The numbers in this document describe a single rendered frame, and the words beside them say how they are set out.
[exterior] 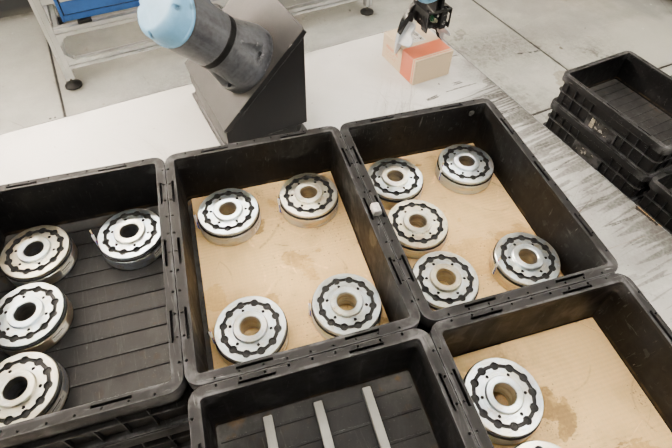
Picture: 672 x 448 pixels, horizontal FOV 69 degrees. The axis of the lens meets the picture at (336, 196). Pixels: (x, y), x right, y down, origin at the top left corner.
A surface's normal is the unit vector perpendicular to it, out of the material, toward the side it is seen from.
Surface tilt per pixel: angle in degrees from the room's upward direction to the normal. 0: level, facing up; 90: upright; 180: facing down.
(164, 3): 46
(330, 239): 0
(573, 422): 0
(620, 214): 0
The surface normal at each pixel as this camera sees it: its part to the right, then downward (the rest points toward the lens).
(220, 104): -0.60, -0.23
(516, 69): 0.02, -0.65
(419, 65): 0.46, 0.68
